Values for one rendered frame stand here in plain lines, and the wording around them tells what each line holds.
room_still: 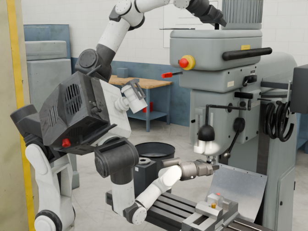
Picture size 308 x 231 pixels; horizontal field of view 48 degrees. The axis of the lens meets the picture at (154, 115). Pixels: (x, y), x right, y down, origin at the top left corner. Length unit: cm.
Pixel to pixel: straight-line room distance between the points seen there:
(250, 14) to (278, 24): 421
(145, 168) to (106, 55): 76
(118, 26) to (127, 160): 59
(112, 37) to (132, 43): 607
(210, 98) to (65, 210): 85
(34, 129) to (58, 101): 25
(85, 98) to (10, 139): 172
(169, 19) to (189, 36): 554
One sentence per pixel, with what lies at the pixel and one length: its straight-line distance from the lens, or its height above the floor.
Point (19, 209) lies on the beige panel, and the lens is 319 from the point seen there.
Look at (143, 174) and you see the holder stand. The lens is 201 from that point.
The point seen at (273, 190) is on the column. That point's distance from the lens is 212.
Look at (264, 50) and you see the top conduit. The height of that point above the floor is 180.
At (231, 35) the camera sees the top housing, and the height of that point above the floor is 187.
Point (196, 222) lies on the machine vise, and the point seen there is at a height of 99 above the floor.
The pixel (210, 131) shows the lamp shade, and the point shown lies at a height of 148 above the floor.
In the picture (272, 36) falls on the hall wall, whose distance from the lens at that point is 600.
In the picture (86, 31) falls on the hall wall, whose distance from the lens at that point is 867.
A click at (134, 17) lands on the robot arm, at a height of 194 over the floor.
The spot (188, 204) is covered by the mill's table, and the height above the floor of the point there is 94.
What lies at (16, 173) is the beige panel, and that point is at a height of 76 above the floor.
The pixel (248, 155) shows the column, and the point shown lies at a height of 119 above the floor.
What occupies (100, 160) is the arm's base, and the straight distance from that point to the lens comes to 129.
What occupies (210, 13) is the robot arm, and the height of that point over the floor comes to 195.
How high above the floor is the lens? 189
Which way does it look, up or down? 14 degrees down
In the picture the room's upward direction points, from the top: straight up
